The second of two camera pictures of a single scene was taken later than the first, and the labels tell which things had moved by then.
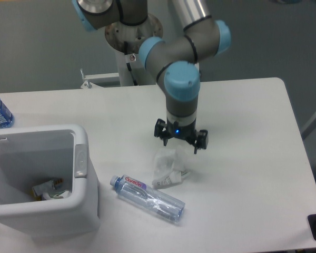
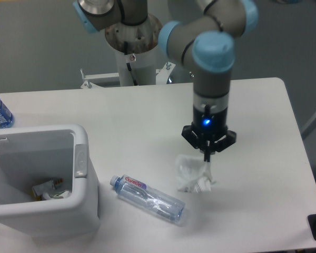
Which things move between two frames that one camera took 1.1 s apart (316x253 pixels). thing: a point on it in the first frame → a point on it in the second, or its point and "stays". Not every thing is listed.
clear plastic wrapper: x=170 y=167 → x=193 y=174
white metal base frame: x=87 y=84 stays
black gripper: x=187 y=133 → x=207 y=127
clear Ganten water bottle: x=142 y=196 stays
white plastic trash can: x=23 y=156 stays
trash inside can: x=50 y=190 stays
